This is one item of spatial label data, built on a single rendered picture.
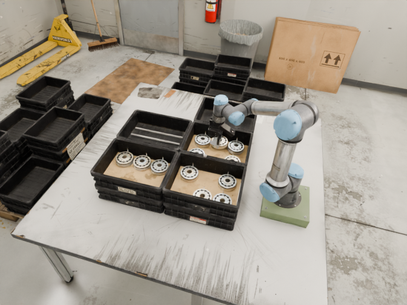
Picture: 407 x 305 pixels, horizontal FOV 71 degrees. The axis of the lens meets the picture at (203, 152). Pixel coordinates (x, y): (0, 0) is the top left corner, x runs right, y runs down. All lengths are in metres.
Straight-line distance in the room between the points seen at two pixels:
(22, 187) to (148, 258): 1.41
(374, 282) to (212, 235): 1.43
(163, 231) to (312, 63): 3.32
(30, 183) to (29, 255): 0.54
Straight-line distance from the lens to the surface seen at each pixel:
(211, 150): 1.82
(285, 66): 4.31
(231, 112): 1.53
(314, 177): 2.02
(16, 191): 2.63
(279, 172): 1.43
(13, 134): 2.99
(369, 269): 2.67
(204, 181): 1.65
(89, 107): 3.07
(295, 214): 1.70
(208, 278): 1.50
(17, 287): 2.50
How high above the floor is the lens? 2.08
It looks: 44 degrees down
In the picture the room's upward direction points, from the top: 4 degrees clockwise
